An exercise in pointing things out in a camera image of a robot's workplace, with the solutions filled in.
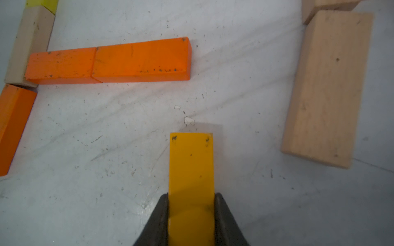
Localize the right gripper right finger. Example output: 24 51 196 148
214 193 249 246

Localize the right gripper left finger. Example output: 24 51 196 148
133 193 169 246

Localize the yellow-orange wooden block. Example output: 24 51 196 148
168 133 214 246

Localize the natural block diagonal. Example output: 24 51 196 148
281 10 374 169

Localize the long orange block bottom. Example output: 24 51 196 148
92 37 192 83

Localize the orange block horizontal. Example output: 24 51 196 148
1 85 37 176

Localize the natural block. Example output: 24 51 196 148
4 6 55 88
301 0 361 25

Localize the yellow-green block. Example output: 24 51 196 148
25 0 58 15

